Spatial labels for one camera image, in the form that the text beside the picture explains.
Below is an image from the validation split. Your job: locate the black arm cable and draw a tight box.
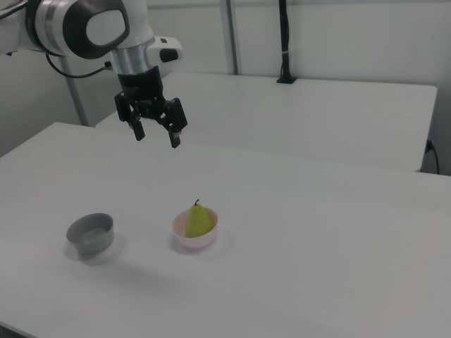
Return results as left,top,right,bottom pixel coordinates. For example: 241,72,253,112
44,52,118,79

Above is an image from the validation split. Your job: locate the green apple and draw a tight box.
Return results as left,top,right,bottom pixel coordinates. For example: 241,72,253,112
185,198,216,239

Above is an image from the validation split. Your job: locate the black power cable with plug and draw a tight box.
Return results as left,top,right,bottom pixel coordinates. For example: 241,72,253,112
426,138,441,175

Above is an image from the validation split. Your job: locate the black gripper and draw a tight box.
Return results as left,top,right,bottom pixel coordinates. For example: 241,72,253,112
113,66,188,149

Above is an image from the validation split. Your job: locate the pink bowl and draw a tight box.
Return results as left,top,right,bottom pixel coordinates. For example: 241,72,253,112
171,206,219,251

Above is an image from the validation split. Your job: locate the grey bowl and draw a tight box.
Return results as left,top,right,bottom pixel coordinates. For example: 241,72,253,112
66,212,115,258

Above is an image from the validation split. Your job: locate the grey metal frame post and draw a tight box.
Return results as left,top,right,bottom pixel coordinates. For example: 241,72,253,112
61,56,90,127
218,0,245,75

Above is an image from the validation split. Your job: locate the white side table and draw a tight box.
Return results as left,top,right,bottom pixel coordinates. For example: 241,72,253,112
94,71,439,173

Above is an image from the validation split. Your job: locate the black camera pole with base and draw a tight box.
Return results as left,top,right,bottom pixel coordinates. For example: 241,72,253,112
276,0,299,85

